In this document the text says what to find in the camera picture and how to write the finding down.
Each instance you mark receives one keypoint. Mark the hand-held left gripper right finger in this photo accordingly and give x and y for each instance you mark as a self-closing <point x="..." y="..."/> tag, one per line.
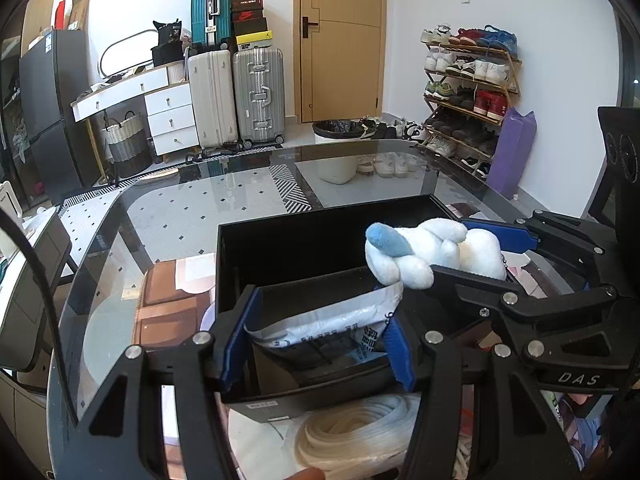
<point x="400" y="355"/>

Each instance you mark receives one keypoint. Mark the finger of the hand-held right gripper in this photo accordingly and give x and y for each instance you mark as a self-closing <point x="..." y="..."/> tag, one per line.
<point x="500" y="236"/>
<point x="465" y="290"/>

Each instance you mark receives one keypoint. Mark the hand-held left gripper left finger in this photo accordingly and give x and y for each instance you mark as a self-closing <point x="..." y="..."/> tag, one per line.
<point x="239" y="345"/>

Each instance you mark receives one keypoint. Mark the white plush toy blue ear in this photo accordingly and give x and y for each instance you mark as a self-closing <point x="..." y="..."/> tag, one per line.
<point x="440" y="247"/>

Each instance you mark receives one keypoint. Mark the white plastic packet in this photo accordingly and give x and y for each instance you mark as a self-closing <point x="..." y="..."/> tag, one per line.
<point x="330" y="320"/>

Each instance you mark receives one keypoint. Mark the coil of clear tubing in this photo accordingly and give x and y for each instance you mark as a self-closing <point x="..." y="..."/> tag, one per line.
<point x="350" y="435"/>

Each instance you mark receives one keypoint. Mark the black storage box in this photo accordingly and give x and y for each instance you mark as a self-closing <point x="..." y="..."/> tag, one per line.
<point x="300" y="240"/>

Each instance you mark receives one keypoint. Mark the person's left hand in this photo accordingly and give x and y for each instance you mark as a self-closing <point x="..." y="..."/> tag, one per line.
<point x="306" y="474"/>

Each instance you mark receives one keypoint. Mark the purple bag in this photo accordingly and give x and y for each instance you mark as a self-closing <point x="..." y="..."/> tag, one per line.
<point x="512" y="155"/>

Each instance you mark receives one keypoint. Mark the cluster of loose shoes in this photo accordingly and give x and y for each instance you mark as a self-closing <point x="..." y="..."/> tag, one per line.
<point x="395" y="130"/>

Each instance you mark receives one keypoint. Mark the black chair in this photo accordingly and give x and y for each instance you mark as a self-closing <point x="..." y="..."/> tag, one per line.
<point x="620" y="140"/>

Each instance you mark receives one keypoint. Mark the black and white striped rug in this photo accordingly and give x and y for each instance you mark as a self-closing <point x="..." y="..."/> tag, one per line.
<point x="292" y="190"/>

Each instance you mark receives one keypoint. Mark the rows of assorted sneakers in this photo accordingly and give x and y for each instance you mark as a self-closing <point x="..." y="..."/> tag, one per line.
<point x="485" y="70"/>

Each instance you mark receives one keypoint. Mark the wooden shoe rack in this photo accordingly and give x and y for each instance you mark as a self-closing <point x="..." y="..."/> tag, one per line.
<point x="505" y="62"/>

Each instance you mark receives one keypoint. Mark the white trash bin black liner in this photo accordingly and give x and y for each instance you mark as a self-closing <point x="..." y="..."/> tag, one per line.
<point x="337" y="160"/>

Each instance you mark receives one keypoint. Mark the grey side cart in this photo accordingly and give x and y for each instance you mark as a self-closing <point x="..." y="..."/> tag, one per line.
<point x="25" y="300"/>

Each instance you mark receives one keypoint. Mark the woven laundry basket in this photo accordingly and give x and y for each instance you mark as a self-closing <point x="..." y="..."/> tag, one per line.
<point x="127" y="145"/>

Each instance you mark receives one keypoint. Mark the beige cabinet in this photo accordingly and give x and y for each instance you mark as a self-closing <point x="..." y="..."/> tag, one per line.
<point x="22" y="425"/>

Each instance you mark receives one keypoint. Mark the wooden door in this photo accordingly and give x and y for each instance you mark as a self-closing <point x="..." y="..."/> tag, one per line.
<point x="345" y="60"/>

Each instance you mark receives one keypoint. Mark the white dressing table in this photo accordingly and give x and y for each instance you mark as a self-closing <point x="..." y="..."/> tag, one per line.
<point x="170" y="120"/>

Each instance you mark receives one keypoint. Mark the white suitcase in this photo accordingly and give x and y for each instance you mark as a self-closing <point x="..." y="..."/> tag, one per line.
<point x="212" y="100"/>

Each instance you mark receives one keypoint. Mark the silver suitcase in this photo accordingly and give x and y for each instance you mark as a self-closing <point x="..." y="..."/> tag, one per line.
<point x="257" y="95"/>

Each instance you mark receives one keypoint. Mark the white standing device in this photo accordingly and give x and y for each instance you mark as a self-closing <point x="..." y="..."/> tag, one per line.
<point x="9" y="200"/>

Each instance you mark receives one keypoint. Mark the white ribbed container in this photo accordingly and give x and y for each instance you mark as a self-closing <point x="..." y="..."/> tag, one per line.
<point x="177" y="71"/>

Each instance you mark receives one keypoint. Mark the black refrigerator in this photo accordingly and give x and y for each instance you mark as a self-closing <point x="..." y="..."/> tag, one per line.
<point x="55" y="110"/>

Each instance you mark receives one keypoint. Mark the oval mirror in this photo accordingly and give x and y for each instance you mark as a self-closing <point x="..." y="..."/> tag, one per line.
<point x="130" y="55"/>

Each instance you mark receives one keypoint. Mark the black paper bag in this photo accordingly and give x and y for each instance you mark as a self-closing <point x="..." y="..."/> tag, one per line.
<point x="169" y="42"/>

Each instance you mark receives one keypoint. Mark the dark glass cabinet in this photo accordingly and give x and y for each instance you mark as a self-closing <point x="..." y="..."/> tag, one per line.
<point x="11" y="125"/>

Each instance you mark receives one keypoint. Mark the large black shoe box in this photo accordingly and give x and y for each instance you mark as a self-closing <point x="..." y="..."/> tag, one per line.
<point x="250" y="27"/>

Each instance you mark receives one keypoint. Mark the red and black shoe box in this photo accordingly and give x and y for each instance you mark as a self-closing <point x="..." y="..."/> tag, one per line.
<point x="247" y="15"/>

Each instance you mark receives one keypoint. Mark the teal suitcase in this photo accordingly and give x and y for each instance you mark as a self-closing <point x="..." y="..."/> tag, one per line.
<point x="210" y="10"/>

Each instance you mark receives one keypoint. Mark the thin black shoe box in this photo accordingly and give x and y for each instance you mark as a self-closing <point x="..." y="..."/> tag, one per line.
<point x="247" y="3"/>

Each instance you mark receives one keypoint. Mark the open cardboard box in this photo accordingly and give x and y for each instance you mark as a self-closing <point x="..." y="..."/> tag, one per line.
<point x="78" y="10"/>

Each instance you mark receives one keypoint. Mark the red flat package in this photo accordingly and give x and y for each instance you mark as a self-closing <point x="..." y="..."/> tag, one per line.
<point x="60" y="14"/>

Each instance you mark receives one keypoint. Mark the flat cardboard sheet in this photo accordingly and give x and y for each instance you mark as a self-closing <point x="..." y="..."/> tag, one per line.
<point x="37" y="15"/>

